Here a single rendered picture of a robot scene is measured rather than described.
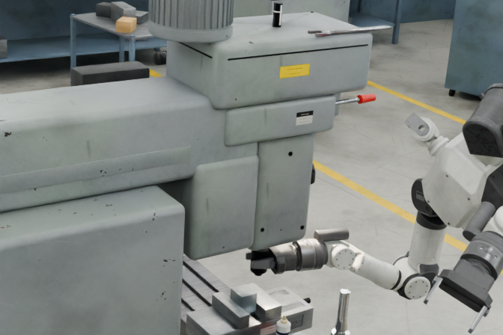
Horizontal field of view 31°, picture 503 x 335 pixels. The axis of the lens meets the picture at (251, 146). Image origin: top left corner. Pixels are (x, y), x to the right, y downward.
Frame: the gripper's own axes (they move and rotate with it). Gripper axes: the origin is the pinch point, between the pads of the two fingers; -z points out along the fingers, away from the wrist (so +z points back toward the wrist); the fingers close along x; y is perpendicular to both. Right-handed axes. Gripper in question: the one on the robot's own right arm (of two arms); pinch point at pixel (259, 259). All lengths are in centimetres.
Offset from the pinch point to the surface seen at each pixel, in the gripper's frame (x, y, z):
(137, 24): -453, 40, 59
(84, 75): -18, -49, -45
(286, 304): -7.7, 20.2, 12.4
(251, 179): 14.9, -30.9, -9.3
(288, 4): -418, 18, 166
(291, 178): 9.4, -27.9, 3.7
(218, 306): -7.7, 18.4, -8.4
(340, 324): 40.3, -2.6, 6.6
